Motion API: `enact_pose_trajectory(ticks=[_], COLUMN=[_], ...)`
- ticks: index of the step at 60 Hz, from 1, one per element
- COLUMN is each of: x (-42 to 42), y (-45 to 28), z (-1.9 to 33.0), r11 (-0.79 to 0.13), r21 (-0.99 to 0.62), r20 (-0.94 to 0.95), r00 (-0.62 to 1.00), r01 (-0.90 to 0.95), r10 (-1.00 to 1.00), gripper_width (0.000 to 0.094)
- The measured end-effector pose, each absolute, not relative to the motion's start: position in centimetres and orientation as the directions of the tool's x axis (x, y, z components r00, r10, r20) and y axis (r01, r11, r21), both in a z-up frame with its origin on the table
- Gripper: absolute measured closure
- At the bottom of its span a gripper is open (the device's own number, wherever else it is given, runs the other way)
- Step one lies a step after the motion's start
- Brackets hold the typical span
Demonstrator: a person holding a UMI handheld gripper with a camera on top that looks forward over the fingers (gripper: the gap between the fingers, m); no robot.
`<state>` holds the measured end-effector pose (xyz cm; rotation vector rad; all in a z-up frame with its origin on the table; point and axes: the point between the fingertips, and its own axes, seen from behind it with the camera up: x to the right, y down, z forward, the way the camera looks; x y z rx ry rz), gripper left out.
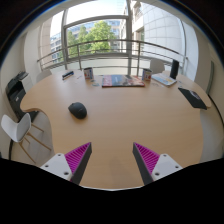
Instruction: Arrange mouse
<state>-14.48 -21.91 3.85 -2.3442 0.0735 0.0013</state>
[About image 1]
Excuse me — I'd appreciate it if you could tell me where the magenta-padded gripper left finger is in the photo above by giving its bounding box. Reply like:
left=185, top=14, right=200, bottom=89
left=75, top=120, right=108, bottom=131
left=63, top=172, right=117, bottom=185
left=40, top=142, right=93, bottom=186

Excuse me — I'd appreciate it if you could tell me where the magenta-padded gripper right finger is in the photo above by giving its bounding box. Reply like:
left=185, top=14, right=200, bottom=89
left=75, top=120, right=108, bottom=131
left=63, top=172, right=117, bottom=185
left=132, top=142, right=184, bottom=186

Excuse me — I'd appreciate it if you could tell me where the black computer mouse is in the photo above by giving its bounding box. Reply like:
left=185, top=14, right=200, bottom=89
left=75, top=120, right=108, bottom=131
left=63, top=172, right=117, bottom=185
left=68, top=101, right=88, bottom=120

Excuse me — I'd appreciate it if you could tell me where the black printed mouse pad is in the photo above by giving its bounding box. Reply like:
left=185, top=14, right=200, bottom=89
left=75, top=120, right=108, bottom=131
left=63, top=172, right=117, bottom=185
left=177, top=87, right=208, bottom=111

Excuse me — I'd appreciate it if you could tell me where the white chair with wooden legs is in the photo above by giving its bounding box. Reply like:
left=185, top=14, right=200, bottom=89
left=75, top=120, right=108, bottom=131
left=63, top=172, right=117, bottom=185
left=0, top=113, right=53, bottom=164

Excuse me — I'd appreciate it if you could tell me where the black office printer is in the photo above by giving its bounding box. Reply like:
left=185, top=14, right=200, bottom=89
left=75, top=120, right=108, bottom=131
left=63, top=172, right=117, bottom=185
left=5, top=70, right=40, bottom=123

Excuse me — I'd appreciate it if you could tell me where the red magazine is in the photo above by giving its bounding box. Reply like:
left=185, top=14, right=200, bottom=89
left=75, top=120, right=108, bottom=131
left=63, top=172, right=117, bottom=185
left=101, top=74, right=146, bottom=89

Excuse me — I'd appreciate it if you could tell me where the black tumbler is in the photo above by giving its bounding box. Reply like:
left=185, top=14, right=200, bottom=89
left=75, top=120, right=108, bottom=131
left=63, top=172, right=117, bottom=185
left=169, top=59, right=180, bottom=80

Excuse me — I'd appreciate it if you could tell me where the metal balcony railing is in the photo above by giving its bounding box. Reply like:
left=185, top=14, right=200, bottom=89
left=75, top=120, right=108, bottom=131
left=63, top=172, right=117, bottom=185
left=36, top=38, right=188, bottom=76

